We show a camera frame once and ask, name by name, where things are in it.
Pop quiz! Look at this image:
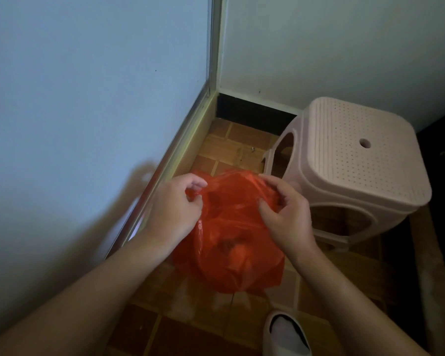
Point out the white right slipper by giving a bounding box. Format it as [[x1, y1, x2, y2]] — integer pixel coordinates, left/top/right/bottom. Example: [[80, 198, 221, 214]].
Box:
[[262, 311, 313, 356]]

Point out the pale pink plastic stool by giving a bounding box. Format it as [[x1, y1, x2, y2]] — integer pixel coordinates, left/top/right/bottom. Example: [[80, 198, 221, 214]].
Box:
[[262, 96, 433, 253]]

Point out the person's left forearm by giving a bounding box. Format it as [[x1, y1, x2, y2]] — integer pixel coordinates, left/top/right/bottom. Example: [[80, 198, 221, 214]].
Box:
[[0, 235, 173, 356]]

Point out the person's left hand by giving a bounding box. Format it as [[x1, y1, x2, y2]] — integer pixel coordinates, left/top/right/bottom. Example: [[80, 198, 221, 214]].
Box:
[[142, 173, 208, 250]]

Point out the person's right forearm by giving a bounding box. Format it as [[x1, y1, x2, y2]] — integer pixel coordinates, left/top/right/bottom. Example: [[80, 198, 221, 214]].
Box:
[[293, 244, 431, 356]]

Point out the white sliding door wardrobe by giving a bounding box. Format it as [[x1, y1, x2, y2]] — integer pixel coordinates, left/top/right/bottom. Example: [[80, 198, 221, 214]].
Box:
[[0, 0, 227, 331]]

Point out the red plastic bag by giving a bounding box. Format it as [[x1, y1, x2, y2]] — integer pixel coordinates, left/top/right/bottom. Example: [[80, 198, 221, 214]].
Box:
[[172, 170, 287, 295]]

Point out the person's right hand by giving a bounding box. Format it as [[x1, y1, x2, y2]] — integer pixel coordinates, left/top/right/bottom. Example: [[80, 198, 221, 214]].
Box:
[[258, 174, 318, 257]]

